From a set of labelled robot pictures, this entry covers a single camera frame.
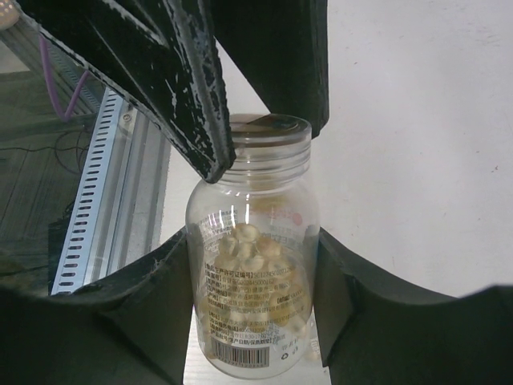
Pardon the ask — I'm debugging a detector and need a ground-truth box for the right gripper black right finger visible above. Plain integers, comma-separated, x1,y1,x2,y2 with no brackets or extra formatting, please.
313,231,512,384

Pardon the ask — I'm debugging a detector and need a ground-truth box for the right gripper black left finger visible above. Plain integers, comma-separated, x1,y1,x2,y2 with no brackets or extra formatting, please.
1,231,192,384

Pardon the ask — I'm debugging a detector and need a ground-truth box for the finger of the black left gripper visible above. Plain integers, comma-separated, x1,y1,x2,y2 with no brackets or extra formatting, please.
16,1,234,184
209,0,329,137

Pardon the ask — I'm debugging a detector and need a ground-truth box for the clear bottle gold cap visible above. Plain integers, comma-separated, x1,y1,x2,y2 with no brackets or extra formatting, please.
184,136,321,380

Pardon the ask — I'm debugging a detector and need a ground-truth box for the white slotted cable duct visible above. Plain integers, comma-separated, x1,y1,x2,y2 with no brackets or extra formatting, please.
50,88,123,295

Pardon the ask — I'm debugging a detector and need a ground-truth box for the aluminium mounting rail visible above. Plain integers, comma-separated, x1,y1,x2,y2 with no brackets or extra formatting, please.
87,102,172,282

